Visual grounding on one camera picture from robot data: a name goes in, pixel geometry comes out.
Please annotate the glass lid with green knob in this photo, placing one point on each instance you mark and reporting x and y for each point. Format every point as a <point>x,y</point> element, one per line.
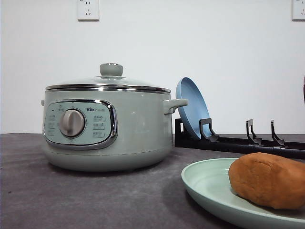
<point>110,78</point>

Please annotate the green plate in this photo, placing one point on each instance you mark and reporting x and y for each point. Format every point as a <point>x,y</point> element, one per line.
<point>208,180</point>

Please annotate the brown potato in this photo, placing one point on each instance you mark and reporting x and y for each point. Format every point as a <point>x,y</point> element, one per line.
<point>273,180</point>

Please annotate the blue plate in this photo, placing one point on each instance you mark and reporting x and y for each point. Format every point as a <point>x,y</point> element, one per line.
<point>196,109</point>

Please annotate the black plate rack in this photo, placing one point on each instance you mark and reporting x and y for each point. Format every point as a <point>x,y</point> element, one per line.
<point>251,143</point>

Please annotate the green electric steamer pot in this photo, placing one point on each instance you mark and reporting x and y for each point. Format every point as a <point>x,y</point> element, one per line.
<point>108,131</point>

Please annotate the grey table cloth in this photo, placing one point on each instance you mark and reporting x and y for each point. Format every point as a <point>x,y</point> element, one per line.
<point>37,194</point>

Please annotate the white wall socket left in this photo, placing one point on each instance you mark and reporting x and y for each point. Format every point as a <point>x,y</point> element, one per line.
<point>88,11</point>

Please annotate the white wall socket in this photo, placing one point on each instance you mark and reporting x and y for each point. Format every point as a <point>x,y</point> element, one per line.
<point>297,11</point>
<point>88,11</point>

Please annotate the white wall socket right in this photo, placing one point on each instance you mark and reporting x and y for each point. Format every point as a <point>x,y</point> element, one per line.
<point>297,11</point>

